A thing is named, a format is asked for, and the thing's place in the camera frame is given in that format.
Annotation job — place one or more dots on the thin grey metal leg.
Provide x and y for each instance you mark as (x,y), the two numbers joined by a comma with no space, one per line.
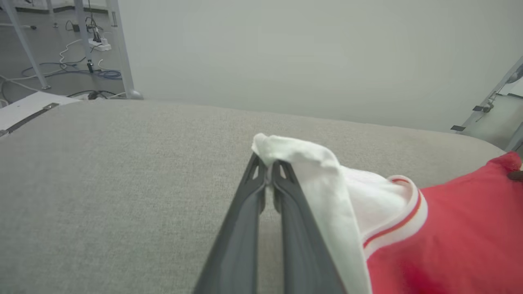
(83,32)

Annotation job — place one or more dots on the slanted grey metal leg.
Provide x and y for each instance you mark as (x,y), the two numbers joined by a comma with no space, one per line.
(26,45)

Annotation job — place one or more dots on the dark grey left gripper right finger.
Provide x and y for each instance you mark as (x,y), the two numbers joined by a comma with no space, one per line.
(298,245)

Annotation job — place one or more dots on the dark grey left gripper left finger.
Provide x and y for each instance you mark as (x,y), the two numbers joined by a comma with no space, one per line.
(241,237)

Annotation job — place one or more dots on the grey metal frame with clamps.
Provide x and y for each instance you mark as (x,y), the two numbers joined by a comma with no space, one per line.
(494,94)

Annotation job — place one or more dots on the grey metal frame leg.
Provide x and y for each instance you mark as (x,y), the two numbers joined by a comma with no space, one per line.
(122,49)

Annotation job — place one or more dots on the small white power strip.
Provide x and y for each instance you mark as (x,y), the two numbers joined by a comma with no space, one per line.
(100,43)

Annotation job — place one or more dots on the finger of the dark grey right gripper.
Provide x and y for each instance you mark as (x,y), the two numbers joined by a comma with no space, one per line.
(516,176)

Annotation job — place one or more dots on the red and white garment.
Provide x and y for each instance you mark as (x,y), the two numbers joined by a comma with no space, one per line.
(449,237)

